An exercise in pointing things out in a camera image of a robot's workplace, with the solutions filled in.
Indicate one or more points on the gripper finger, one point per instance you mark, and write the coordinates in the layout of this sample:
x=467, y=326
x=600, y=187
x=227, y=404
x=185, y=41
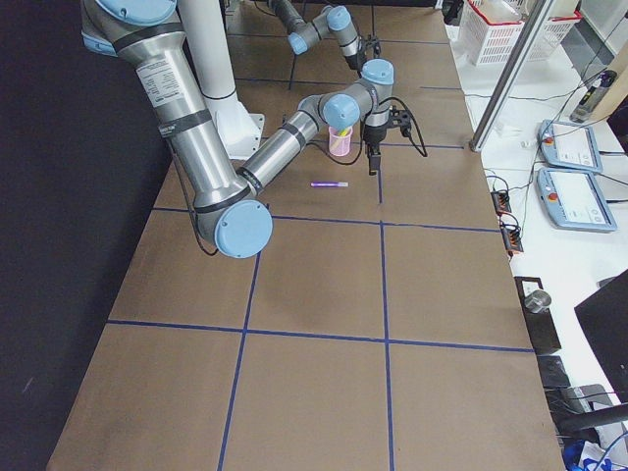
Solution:
x=376, y=158
x=370, y=157

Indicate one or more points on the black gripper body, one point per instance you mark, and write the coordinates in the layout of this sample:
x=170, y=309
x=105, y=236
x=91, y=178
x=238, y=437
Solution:
x=353, y=63
x=373, y=134

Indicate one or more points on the pink mesh pen holder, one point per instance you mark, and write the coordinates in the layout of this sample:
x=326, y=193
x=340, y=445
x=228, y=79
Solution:
x=338, y=146

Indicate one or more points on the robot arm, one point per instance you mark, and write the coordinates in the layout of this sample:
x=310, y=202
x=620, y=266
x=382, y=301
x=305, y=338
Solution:
x=333, y=21
x=181, y=56

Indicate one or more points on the purple highlighter pen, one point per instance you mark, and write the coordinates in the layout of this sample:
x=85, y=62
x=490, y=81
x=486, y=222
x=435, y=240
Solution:
x=329, y=184

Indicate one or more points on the white red plastic basket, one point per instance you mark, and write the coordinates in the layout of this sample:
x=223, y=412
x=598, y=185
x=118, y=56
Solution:
x=488, y=30

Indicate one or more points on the white pillar with base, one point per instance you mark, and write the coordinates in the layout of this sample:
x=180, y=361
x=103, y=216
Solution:
x=239, y=130

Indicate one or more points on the power strip orange sockets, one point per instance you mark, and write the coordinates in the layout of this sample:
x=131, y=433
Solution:
x=508, y=224

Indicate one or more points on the far teach pendant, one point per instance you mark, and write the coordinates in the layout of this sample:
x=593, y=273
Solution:
x=569, y=146

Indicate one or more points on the teach pendant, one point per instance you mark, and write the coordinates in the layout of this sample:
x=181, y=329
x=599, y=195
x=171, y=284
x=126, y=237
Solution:
x=574, y=201
x=569, y=146

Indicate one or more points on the near teach pendant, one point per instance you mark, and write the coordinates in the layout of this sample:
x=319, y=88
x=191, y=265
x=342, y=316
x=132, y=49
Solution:
x=574, y=201

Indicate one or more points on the metal cylinder weight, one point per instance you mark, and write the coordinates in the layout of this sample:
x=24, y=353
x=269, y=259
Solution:
x=537, y=301

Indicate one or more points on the black monitor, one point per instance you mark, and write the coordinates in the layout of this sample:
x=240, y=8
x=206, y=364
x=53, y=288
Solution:
x=603, y=319

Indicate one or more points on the camera cable black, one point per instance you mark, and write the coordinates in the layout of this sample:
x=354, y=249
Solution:
x=416, y=139

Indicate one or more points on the aluminium profile post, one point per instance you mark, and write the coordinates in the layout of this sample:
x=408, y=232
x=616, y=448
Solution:
x=520, y=53

